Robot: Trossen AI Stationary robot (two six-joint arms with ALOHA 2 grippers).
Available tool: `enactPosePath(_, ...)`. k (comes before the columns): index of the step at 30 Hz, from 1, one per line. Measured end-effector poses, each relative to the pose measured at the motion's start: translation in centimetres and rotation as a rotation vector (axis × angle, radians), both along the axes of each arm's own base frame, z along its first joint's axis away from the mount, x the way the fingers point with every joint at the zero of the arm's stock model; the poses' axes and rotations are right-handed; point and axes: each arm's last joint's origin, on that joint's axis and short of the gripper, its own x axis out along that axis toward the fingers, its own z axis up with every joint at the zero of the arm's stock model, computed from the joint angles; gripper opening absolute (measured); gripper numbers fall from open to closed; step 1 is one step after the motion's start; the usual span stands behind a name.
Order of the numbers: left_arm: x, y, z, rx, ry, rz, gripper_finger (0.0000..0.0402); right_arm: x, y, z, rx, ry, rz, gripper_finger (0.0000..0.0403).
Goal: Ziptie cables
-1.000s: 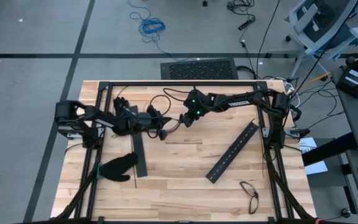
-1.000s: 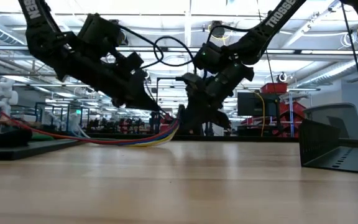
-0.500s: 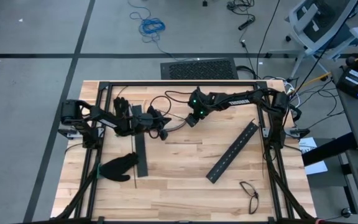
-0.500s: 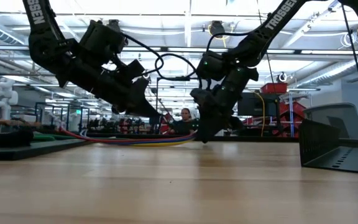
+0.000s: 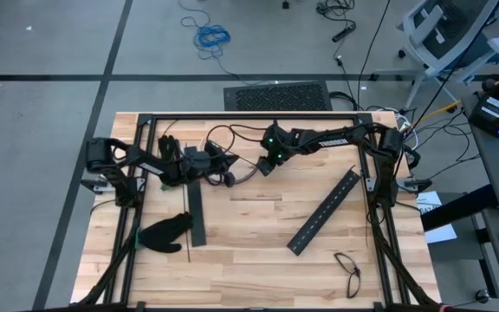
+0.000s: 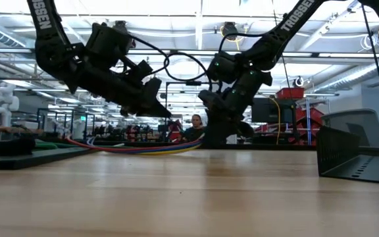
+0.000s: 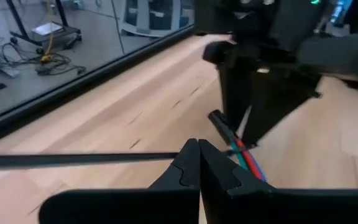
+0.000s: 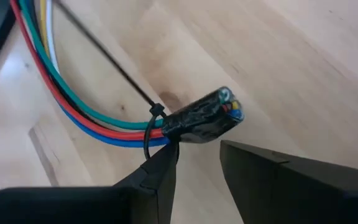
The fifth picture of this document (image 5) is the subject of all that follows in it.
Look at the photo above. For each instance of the black eyeglasses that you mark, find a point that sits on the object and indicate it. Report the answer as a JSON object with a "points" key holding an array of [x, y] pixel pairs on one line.
{"points": [[356, 272]]}

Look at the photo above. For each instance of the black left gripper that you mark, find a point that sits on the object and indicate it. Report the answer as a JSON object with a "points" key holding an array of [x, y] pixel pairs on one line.
{"points": [[197, 177]]}

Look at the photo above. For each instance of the black box device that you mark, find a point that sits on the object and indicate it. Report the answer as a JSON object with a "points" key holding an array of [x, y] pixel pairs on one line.
{"points": [[490, 115]]}

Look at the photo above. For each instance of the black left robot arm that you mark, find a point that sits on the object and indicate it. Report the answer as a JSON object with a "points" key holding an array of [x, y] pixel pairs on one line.
{"points": [[132, 156]]}

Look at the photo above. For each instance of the black aluminium table frame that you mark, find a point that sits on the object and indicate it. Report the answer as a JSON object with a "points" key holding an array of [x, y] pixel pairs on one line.
{"points": [[254, 116]]}

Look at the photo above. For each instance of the black caster wheel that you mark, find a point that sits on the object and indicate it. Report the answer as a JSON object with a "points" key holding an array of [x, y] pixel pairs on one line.
{"points": [[482, 296]]}

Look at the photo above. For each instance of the black work glove grey cuff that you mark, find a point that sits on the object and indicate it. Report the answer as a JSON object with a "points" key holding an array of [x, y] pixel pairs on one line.
{"points": [[163, 234], [169, 147]]}

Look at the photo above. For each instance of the grey mesh office chair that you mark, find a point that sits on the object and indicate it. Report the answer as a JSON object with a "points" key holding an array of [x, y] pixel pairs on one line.
{"points": [[444, 30]]}

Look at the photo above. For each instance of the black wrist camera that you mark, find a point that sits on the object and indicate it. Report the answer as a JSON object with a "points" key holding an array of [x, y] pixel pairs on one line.
{"points": [[196, 158], [266, 165]]}

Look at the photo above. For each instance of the white paper sheet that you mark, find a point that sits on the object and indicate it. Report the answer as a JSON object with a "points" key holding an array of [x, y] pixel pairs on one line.
{"points": [[442, 234]]}

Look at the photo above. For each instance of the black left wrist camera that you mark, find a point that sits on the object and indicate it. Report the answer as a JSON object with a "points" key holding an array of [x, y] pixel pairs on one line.
{"points": [[196, 158]]}

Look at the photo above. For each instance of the black perforated floor mat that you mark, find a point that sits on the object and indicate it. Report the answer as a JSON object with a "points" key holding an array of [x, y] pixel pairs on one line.
{"points": [[275, 96]]}

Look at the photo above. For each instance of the black duct cover strip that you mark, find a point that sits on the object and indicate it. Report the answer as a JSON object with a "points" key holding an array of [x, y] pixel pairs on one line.
{"points": [[196, 216]]}

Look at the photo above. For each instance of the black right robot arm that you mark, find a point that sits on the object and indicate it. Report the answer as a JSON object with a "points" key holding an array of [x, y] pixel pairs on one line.
{"points": [[336, 142]]}

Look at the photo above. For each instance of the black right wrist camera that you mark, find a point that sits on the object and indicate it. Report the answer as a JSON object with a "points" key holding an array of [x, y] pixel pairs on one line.
{"points": [[266, 165]]}

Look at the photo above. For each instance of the black stand beam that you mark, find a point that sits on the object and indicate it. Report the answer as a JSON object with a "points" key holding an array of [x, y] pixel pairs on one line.
{"points": [[457, 208]]}

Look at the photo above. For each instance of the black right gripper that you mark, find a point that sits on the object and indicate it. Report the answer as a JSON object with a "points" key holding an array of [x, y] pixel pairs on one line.
{"points": [[277, 145]]}

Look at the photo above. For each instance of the black zip tie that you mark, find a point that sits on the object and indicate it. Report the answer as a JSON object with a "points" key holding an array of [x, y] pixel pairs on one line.
{"points": [[185, 225], [169, 126]]}

